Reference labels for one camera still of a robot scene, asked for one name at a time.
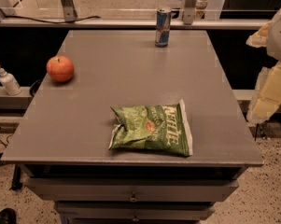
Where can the metal bracket left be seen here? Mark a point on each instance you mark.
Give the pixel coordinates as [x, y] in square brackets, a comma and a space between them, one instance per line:
[69, 11]

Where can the blue silver energy drink can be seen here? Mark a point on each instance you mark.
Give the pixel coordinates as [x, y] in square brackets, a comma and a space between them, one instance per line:
[163, 27]

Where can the grey drawer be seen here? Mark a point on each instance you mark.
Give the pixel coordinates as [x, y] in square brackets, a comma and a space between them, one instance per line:
[131, 190]
[134, 211]

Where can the metal bracket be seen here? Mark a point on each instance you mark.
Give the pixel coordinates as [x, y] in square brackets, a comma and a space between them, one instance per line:
[189, 11]
[69, 11]

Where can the green jalapeno chip bag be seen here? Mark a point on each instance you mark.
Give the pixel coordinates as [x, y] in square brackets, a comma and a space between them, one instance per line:
[153, 127]

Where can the black shoe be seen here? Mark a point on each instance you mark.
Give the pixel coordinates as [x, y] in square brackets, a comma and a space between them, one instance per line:
[8, 216]

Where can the metal bracket right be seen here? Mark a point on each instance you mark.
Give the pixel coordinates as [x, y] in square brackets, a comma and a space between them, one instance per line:
[189, 11]

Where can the grey lower drawer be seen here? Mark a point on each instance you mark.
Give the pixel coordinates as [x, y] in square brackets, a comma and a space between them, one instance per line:
[134, 211]

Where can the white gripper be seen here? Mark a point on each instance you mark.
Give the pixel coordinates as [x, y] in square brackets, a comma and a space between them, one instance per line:
[280, 37]

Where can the grey top drawer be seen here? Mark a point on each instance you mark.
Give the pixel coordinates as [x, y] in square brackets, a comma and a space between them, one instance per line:
[131, 190]

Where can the red apple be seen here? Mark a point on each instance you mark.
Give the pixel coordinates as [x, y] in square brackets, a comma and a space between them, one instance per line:
[60, 68]

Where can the white pump bottle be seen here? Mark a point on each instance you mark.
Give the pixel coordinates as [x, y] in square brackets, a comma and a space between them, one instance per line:
[9, 82]

